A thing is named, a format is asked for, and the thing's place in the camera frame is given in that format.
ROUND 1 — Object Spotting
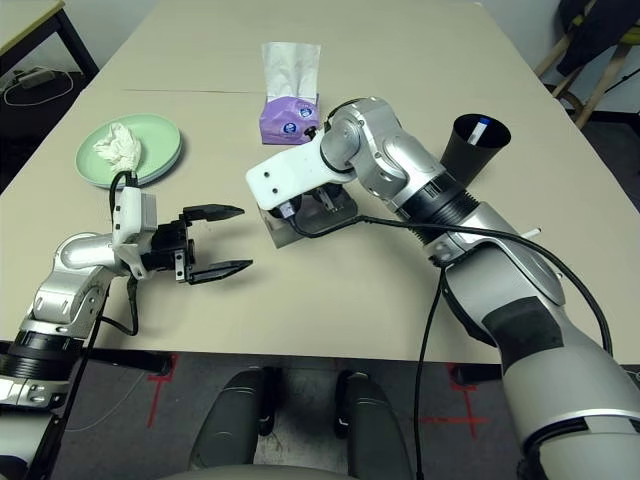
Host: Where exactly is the grey robot left leg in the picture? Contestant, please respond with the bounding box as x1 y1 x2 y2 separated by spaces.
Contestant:
189 369 276 471

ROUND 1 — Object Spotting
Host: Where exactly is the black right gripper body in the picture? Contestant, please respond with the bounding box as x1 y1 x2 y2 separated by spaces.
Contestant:
307 184 352 214

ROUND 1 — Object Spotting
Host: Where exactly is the black hanging arm cable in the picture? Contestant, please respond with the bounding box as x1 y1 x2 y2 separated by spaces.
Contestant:
413 262 449 480
34 282 111 480

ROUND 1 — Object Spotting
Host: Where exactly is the dark jacket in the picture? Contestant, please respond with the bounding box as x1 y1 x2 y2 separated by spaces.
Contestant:
554 0 640 79

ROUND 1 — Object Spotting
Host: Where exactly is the blue plastic plate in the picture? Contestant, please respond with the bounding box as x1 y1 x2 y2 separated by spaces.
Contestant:
99 134 185 189

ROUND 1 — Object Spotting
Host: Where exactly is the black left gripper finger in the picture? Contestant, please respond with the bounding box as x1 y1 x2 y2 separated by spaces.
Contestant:
183 203 246 224
187 258 255 286

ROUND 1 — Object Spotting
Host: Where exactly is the purple tissue pack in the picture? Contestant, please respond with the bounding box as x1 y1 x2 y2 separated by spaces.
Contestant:
258 42 322 147

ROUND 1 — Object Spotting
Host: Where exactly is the green plastic plate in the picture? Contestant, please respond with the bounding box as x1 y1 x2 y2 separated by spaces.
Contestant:
74 113 182 190

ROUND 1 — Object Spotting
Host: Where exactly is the grey robot torso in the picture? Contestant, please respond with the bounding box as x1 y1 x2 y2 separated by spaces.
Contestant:
159 464 361 480

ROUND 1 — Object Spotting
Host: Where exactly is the white floor cable loop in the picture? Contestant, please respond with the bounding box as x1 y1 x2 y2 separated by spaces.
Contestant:
2 69 76 107

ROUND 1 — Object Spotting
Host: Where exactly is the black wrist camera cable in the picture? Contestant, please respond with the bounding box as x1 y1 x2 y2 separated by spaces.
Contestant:
282 199 615 357
97 169 141 337

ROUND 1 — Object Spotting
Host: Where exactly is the white tissue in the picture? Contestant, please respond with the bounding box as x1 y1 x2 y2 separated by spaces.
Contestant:
92 122 146 174

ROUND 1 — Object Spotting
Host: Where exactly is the grey glasses case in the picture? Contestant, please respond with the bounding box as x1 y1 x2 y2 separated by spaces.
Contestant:
257 194 360 250

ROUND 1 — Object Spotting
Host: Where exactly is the black cup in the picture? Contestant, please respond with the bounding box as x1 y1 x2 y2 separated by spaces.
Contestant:
439 113 512 189

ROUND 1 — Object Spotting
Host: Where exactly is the red floor tape mark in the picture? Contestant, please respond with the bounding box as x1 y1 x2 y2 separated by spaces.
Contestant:
147 354 179 429

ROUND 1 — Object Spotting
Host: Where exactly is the black hanging left arm cable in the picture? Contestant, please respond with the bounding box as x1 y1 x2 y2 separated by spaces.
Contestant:
34 282 111 480

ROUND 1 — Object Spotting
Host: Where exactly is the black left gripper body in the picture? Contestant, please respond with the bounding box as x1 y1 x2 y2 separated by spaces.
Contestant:
137 207 199 286

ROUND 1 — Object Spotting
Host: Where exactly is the wooden side table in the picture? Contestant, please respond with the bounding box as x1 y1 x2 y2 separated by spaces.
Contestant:
0 0 99 76

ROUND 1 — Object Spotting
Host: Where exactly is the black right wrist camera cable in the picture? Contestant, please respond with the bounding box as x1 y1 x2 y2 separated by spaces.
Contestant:
282 199 615 357

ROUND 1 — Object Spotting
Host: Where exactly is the grey robot leg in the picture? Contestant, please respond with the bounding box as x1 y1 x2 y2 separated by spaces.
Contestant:
189 369 276 471
333 370 411 480

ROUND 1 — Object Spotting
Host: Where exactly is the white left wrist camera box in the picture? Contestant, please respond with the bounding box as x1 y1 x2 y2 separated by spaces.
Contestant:
110 187 159 279

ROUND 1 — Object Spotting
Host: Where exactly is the grey robot right leg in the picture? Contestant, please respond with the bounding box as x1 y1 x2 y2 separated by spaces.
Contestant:
333 370 411 480

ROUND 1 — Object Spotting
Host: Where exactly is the black table foot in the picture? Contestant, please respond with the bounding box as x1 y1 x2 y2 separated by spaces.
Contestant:
452 364 506 386
82 349 171 376

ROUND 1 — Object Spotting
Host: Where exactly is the black left wrist camera cable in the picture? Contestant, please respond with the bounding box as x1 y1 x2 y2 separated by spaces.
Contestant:
97 169 141 337

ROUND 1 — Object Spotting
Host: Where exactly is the grey power strip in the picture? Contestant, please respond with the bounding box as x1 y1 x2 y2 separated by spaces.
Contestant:
13 68 55 89

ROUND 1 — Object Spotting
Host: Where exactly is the black hanging right arm cable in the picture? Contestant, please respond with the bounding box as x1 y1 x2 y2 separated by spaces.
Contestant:
413 262 449 480

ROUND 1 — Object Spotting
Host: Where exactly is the wooden stool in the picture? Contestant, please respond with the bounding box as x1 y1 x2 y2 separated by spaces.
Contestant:
534 27 640 129

